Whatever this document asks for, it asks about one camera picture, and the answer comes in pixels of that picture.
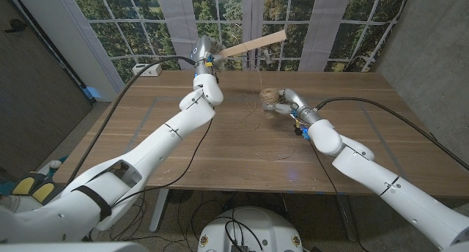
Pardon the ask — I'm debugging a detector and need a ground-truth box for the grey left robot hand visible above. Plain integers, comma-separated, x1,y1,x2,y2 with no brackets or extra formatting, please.
189,34,228,75

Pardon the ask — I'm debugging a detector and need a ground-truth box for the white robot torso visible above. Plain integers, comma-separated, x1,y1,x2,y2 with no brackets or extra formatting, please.
196,206,304,252

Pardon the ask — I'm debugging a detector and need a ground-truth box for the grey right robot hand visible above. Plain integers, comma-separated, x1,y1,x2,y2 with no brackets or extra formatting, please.
262,88,323,126

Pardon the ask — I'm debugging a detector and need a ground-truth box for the wooden hanger with metal hook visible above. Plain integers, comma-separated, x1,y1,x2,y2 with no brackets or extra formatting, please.
218,23,289,66

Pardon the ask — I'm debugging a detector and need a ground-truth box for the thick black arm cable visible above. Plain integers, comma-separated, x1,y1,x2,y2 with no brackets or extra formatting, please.
67,55,199,185
314,97,469,171

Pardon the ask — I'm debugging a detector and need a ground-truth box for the dark textured door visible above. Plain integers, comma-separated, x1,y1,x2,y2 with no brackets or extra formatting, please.
0,0,93,182

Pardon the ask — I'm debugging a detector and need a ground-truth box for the white table leg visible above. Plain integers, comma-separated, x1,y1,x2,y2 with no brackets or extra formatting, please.
149,188,170,234

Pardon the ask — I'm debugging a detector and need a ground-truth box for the white and teal device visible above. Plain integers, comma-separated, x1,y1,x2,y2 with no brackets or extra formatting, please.
36,155,70,176

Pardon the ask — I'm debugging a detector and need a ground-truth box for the white power socket box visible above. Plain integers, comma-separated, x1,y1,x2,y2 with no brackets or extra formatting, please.
132,63,163,78

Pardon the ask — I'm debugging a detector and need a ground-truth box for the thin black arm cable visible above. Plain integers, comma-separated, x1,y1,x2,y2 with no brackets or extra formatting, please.
109,116,215,209
308,138,363,252

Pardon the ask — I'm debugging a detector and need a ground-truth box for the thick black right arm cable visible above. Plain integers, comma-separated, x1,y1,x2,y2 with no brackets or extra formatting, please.
314,97,469,171

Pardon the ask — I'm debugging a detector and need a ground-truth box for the black round floor object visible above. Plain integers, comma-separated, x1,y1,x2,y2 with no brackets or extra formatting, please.
169,189,194,204

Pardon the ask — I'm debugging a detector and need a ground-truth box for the small blue object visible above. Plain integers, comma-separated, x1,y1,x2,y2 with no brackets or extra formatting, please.
82,86,102,99

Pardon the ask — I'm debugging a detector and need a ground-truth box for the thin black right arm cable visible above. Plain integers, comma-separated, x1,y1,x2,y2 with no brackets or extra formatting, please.
308,138,363,252

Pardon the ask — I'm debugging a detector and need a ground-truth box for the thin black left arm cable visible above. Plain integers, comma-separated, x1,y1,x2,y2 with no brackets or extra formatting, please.
109,116,215,209

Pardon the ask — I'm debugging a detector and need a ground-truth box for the jute twine spool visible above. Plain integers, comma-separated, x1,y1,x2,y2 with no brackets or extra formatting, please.
259,87,281,106

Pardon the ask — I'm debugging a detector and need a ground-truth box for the jute thread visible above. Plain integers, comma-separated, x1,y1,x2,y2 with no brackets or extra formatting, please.
240,57,296,163

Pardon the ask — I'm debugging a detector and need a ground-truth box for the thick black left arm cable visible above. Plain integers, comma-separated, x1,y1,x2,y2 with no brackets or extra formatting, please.
67,55,199,185

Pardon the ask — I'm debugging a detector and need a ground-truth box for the black torso cable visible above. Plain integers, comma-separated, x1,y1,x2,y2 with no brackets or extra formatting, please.
223,217,265,252

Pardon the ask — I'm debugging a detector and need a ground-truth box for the grey table leg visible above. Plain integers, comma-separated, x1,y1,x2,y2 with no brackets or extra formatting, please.
335,195,358,242

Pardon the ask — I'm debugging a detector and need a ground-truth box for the printed window forest backdrop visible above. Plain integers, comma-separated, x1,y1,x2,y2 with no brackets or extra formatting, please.
67,0,413,84

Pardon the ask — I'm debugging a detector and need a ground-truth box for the black and yellow padded object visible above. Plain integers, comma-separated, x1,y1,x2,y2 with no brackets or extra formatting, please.
10,171,67,205

